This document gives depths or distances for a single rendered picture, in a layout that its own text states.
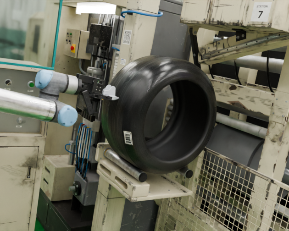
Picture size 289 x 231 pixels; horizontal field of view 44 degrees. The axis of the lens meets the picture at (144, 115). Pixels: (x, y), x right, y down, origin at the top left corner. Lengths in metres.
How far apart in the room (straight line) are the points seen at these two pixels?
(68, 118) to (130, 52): 0.71
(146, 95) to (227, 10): 0.57
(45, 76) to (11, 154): 0.75
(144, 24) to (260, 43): 0.59
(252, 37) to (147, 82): 0.58
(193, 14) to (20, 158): 1.20
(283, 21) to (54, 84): 0.97
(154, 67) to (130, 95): 0.16
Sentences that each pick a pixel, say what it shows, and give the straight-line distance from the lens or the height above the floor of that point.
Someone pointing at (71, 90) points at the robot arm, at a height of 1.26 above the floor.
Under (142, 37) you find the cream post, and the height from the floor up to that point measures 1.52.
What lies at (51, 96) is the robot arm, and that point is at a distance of 1.41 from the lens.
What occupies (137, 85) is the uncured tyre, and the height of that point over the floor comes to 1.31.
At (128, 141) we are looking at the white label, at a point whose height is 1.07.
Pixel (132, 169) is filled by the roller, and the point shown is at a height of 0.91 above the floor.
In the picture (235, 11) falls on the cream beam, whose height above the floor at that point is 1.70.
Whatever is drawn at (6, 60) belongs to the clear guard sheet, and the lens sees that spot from 1.95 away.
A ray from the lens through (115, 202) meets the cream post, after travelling 2.10.
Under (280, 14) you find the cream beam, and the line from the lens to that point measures 1.63.
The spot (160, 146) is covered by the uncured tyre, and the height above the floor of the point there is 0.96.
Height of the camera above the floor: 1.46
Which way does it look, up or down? 10 degrees down
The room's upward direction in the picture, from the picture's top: 10 degrees clockwise
